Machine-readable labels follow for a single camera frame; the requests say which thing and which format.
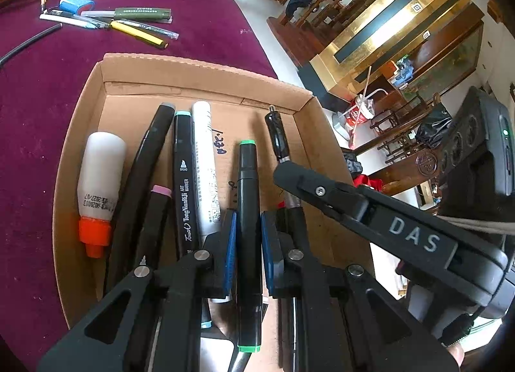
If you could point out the clear plastic pen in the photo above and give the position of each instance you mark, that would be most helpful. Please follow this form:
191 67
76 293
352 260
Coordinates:
98 14

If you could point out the black silver pen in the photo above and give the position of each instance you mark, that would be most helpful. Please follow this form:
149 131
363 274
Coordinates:
278 138

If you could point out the blue eraser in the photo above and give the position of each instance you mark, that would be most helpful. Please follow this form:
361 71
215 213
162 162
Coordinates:
76 4

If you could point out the person's right hand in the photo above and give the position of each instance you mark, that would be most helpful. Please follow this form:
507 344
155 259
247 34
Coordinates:
457 356

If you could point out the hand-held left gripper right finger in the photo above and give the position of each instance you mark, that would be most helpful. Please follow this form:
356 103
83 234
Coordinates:
267 251

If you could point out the slim black pen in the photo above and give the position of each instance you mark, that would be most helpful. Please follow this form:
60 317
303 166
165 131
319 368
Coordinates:
28 45

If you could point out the black marker green caps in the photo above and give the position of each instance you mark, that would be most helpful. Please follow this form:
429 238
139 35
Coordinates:
248 195

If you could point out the maroon velvet tablecloth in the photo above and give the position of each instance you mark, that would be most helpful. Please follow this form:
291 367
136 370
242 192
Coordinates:
40 114

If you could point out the white glue bottle orange cap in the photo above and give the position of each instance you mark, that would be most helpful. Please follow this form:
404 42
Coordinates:
100 171

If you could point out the yellow pen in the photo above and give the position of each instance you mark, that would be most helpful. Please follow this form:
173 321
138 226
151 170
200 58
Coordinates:
136 33

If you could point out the red white bucket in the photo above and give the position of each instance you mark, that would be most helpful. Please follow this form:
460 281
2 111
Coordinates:
361 111

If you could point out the gold pillar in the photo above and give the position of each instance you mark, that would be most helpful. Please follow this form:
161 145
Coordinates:
402 22

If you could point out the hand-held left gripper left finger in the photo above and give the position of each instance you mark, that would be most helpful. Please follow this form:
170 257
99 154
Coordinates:
230 253

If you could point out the black marker blue caps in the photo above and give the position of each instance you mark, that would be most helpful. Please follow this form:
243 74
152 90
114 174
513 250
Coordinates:
184 179

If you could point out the white marker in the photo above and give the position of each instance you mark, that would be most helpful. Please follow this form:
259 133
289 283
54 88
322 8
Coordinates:
205 171

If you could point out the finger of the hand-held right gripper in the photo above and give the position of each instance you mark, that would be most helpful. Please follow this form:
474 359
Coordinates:
346 203

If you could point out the shallow cardboard box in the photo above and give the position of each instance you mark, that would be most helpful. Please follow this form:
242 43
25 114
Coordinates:
128 114

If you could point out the black marker grey caps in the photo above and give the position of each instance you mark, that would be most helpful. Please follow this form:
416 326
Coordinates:
139 179

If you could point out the black marker pink caps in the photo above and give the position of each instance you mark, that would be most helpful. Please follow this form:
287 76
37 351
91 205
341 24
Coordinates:
155 219

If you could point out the olive green marker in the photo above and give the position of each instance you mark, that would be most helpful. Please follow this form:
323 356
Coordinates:
143 14

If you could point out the red cloth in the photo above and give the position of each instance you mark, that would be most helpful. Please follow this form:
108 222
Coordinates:
368 183

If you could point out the wooden staircase railing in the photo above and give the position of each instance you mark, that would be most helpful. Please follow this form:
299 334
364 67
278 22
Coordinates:
338 6

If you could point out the wooden chairs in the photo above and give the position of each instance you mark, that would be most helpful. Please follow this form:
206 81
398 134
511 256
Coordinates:
402 130

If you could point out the white pen with clip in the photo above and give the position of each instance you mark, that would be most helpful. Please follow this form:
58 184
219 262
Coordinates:
68 20

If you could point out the small brown tipped tool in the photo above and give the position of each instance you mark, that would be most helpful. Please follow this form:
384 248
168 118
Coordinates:
44 2

